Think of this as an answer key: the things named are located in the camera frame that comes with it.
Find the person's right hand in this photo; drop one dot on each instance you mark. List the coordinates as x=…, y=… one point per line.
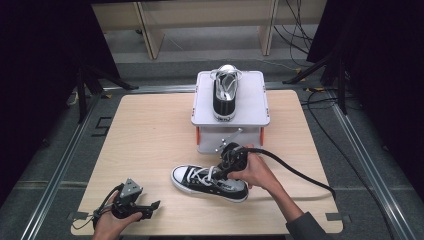
x=258, y=175

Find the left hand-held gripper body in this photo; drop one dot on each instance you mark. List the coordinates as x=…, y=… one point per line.
x=130, y=191

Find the black tripod stand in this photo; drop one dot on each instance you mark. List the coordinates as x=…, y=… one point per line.
x=340, y=86
x=82, y=96

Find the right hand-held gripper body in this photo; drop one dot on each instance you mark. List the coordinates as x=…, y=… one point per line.
x=235, y=158

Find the light wooden desk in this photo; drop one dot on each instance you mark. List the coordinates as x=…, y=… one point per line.
x=206, y=13

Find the black canvas sneaker white laces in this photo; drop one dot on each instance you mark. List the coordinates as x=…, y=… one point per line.
x=213, y=186
x=224, y=100

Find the person's left hand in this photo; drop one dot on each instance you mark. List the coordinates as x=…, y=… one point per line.
x=108, y=226

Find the grey storage box orange latches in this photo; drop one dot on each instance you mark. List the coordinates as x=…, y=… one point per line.
x=253, y=100

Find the metal floor rail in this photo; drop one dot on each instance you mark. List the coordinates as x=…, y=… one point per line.
x=366, y=160
x=58, y=173

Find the dark curtain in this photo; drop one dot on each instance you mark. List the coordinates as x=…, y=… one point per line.
x=40, y=66
x=386, y=66

